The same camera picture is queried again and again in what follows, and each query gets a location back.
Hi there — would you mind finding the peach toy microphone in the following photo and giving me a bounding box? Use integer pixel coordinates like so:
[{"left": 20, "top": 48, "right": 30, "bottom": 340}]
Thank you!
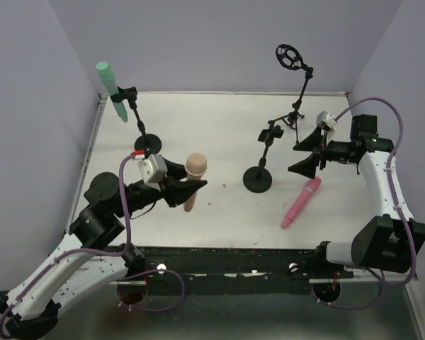
[{"left": 183, "top": 152, "right": 208, "bottom": 213}]

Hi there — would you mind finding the black round-base clip stand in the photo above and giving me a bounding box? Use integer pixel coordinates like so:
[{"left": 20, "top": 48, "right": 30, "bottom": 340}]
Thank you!
[{"left": 110, "top": 86, "right": 162, "bottom": 155}]

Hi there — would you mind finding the black tripod ring stand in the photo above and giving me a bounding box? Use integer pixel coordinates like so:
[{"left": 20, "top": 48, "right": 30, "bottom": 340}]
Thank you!
[{"left": 268, "top": 44, "right": 314, "bottom": 144}]

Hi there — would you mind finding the green toy microphone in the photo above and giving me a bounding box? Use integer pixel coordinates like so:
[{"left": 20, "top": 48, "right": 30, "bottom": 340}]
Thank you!
[{"left": 96, "top": 62, "right": 128, "bottom": 123}]

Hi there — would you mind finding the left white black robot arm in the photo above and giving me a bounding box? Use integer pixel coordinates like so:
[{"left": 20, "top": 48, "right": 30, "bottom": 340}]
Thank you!
[{"left": 0, "top": 152, "right": 208, "bottom": 339}]

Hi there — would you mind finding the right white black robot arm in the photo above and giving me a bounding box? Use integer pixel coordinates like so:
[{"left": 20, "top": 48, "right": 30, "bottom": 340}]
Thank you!
[{"left": 288, "top": 111, "right": 425, "bottom": 273}]

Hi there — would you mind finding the pink toy microphone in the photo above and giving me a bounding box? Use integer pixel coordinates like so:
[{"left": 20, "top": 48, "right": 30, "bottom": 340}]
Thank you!
[{"left": 280, "top": 176, "right": 322, "bottom": 229}]

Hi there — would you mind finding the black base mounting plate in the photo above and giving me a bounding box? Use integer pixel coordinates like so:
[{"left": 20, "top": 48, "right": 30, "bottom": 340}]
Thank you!
[{"left": 117, "top": 246, "right": 353, "bottom": 296}]

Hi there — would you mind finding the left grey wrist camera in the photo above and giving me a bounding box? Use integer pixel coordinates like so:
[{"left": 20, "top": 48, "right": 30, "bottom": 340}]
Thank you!
[{"left": 137, "top": 154, "right": 168, "bottom": 184}]

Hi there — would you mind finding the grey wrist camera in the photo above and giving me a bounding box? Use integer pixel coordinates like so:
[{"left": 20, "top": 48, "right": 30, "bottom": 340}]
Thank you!
[
  {"left": 316, "top": 110, "right": 337, "bottom": 132},
  {"left": 137, "top": 154, "right": 168, "bottom": 184}
]

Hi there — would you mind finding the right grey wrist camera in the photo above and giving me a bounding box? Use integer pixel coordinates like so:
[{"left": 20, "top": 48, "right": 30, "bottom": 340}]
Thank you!
[{"left": 316, "top": 110, "right": 337, "bottom": 132}]

